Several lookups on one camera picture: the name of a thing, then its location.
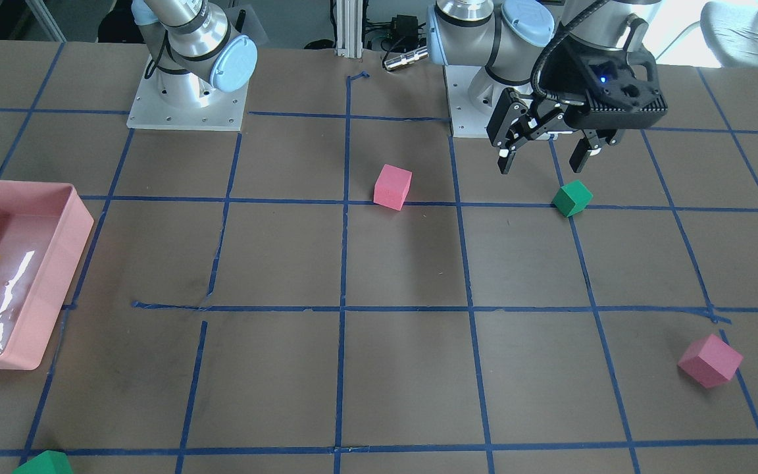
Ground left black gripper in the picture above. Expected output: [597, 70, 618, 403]
[486, 85, 620, 174]

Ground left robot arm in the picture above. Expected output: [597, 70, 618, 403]
[426, 1, 669, 174]

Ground pink plastic bin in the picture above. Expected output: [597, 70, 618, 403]
[0, 180, 93, 370]

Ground green cube front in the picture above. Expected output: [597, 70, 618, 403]
[551, 180, 594, 218]

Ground pink cube centre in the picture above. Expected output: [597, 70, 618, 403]
[372, 164, 413, 212]

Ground pink cube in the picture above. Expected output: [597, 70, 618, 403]
[372, 164, 413, 212]
[677, 335, 745, 389]

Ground green cube near bin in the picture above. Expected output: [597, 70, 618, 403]
[12, 450, 74, 474]

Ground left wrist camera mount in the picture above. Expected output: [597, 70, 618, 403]
[538, 13, 669, 129]

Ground aluminium frame post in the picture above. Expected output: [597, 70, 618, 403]
[330, 0, 366, 59]

